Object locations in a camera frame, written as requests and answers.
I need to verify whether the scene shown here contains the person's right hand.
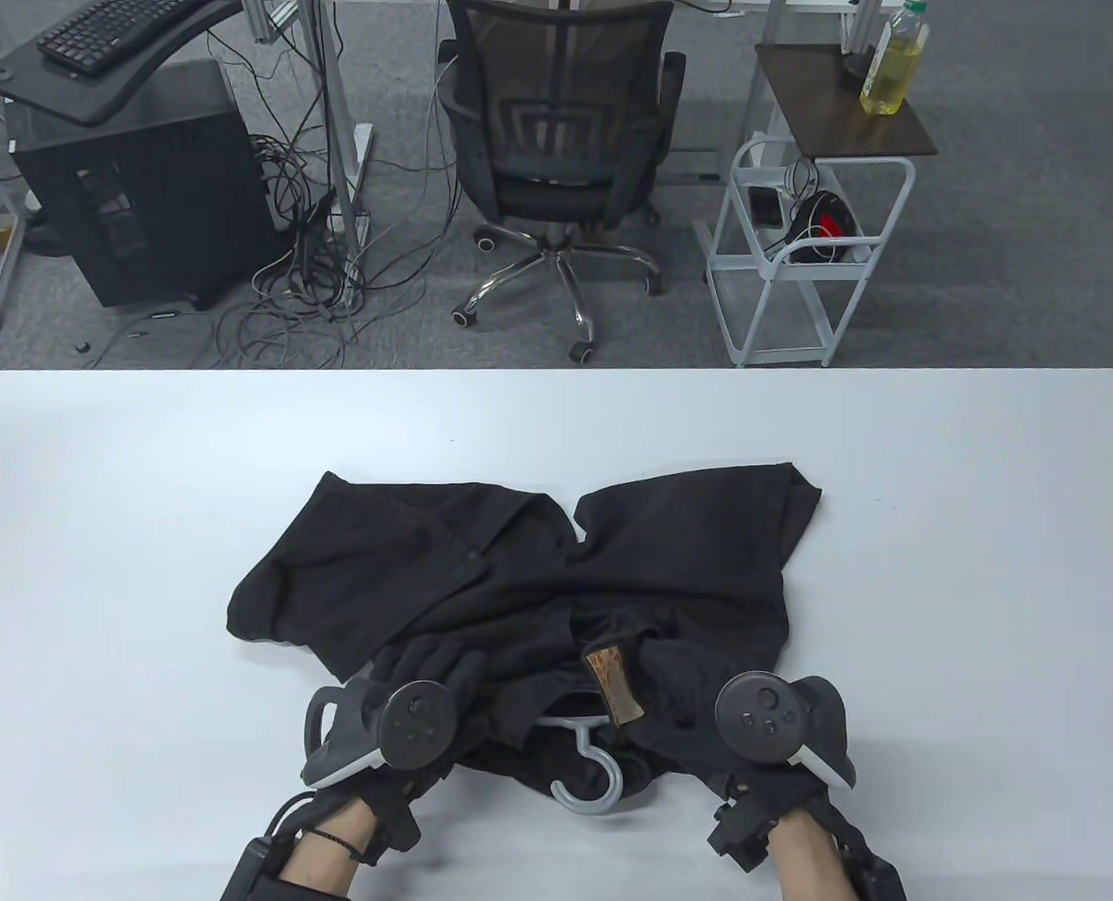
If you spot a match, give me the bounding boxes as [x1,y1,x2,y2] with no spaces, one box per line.
[627,638,836,819]

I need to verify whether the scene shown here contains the black cord bracelet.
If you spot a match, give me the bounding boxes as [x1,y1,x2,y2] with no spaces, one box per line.
[308,821,375,865]

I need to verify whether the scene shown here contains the person's right forearm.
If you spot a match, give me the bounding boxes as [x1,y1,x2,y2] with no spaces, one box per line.
[763,807,860,901]

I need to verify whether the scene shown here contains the dark brown side table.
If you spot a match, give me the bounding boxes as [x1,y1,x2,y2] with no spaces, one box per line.
[754,42,939,160]

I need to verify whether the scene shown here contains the silver desk leg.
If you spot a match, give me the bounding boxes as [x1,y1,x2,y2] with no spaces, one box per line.
[674,0,785,186]
[308,0,376,283]

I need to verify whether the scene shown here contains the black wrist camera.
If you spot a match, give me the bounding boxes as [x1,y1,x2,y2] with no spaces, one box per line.
[364,770,423,851]
[707,798,783,876]

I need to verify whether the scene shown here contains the black keyboard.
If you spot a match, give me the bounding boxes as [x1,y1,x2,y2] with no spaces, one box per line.
[37,0,210,78]

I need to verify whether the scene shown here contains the black forearm pack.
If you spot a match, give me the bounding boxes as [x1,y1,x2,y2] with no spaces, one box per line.
[829,798,907,901]
[221,840,281,901]

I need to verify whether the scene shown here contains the yellow oil bottle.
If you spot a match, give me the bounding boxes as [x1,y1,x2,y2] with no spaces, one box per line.
[859,0,931,117]

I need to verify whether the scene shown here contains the black mesh office chair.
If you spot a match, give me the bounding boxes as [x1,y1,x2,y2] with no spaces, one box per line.
[436,0,689,365]

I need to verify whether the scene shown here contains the aluminium frame rail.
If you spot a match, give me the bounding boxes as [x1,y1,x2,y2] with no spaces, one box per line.
[242,0,312,45]

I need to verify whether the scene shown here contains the grey plastic hanger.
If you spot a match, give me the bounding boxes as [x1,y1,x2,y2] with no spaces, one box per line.
[533,715,624,816]

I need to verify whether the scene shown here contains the white rolling cart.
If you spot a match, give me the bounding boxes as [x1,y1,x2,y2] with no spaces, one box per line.
[704,134,917,369]

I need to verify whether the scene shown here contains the person's left forearm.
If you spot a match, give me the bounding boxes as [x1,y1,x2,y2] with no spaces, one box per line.
[275,798,379,901]

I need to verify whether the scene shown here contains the black keyboard tray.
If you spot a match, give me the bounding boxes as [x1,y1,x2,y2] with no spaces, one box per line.
[0,0,243,128]

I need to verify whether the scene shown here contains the black trousers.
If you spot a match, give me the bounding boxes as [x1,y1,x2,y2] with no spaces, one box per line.
[226,460,823,806]

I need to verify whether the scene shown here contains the black computer tower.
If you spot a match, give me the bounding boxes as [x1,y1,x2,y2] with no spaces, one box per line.
[8,58,281,313]

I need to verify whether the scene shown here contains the grey hand controller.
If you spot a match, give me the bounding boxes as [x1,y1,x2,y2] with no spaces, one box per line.
[714,671,858,791]
[301,678,457,789]

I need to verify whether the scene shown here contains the person's left hand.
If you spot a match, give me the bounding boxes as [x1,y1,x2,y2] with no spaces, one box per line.
[315,641,492,819]

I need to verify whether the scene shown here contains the tangle of black cables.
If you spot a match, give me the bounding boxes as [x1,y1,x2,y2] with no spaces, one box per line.
[205,28,454,372]

